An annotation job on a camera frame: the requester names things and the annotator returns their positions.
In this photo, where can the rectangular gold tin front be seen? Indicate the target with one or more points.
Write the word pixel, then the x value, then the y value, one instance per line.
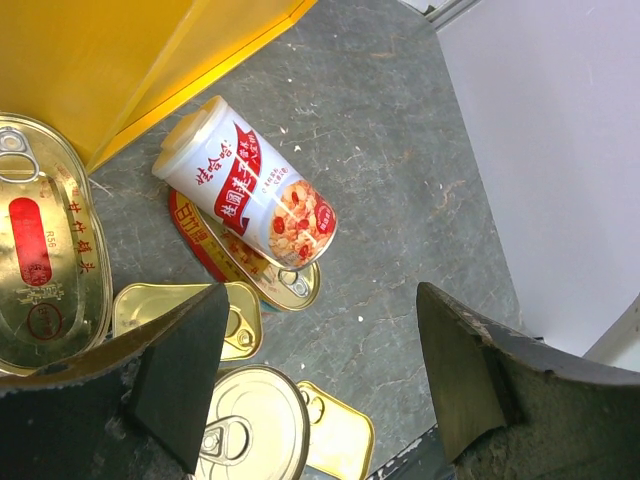
pixel 341 438

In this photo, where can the round dark can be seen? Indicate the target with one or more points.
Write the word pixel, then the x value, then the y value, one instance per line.
pixel 257 427

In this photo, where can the oval gold tin on floor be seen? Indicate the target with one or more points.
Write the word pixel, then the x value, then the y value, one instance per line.
pixel 229 259

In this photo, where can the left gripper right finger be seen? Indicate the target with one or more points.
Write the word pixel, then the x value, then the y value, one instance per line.
pixel 511 407

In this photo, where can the oval gold fish tin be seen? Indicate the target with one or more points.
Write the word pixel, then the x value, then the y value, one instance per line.
pixel 56 282

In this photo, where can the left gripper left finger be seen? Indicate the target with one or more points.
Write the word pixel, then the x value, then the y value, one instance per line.
pixel 134 407

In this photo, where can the yellow wooden cabinet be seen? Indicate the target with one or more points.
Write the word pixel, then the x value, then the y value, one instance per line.
pixel 102 73

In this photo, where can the rectangular gold tin middle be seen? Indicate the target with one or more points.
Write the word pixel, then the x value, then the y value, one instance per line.
pixel 139 303

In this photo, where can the rectangular gold tin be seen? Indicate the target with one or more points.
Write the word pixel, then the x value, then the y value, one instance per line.
pixel 139 303
pixel 341 438

